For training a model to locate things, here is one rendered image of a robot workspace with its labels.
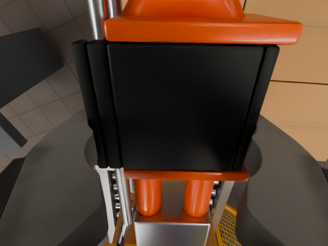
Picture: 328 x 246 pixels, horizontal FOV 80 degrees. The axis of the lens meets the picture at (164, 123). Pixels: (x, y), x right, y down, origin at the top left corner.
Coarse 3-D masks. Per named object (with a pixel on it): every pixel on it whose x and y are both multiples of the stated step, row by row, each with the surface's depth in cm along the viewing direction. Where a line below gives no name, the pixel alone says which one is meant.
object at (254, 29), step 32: (128, 32) 7; (160, 32) 7; (192, 32) 7; (224, 32) 7; (256, 32) 7; (288, 32) 7; (128, 64) 8; (160, 64) 8; (192, 64) 8; (224, 64) 8; (256, 64) 8; (128, 96) 9; (160, 96) 9; (192, 96) 9; (224, 96) 9; (256, 96) 9; (128, 128) 10; (160, 128) 10; (192, 128) 10; (224, 128) 10; (128, 160) 11; (160, 160) 11; (192, 160) 11; (224, 160) 11
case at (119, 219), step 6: (180, 180) 101; (132, 198) 91; (120, 210) 85; (120, 216) 83; (210, 216) 85; (120, 222) 81; (132, 222) 81; (132, 228) 79; (210, 228) 81; (114, 234) 77; (132, 234) 77; (210, 234) 79; (114, 240) 75; (126, 240) 75; (132, 240) 75; (210, 240) 77
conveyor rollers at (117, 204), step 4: (112, 172) 108; (112, 176) 108; (116, 184) 113; (216, 184) 110; (116, 188) 113; (116, 192) 118; (212, 192) 114; (116, 196) 117; (212, 200) 119; (116, 204) 122
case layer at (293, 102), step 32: (256, 0) 63; (288, 0) 63; (320, 0) 63; (320, 32) 68; (288, 64) 74; (320, 64) 74; (288, 96) 81; (320, 96) 80; (288, 128) 89; (320, 128) 89; (320, 160) 99
